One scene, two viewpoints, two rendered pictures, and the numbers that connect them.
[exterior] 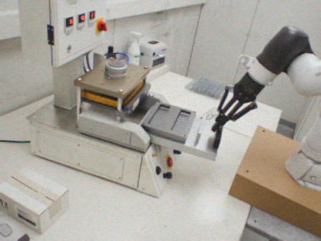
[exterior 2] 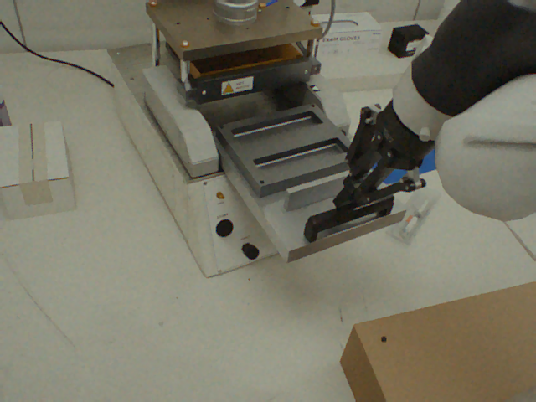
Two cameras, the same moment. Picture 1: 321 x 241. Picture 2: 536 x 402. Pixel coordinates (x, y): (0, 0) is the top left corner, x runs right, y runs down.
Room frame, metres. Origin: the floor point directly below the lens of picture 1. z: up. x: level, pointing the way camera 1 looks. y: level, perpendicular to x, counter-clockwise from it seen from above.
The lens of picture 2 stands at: (0.37, -0.53, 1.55)
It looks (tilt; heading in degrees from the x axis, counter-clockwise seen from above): 44 degrees down; 45
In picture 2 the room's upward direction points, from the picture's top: 8 degrees clockwise
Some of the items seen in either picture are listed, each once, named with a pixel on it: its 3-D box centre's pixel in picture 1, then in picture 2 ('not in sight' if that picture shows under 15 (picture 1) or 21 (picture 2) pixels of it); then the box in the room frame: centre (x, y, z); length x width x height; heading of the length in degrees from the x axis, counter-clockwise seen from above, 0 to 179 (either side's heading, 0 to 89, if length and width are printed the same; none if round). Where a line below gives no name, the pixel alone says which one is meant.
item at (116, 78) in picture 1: (109, 76); (236, 19); (0.96, 0.22, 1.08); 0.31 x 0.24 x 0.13; 169
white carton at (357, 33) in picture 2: not in sight; (337, 33); (1.49, 0.41, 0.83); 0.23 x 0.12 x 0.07; 158
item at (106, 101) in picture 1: (115, 83); (237, 37); (0.95, 0.19, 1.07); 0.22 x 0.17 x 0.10; 169
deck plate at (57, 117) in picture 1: (104, 113); (223, 91); (0.94, 0.22, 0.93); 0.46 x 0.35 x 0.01; 79
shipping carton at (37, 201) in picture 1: (33, 199); (37, 167); (0.58, 0.35, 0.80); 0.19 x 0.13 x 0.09; 67
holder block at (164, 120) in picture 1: (170, 120); (289, 146); (0.89, -0.04, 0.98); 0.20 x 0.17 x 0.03; 169
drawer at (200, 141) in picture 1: (181, 126); (301, 168); (0.88, -0.08, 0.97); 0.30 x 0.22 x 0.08; 79
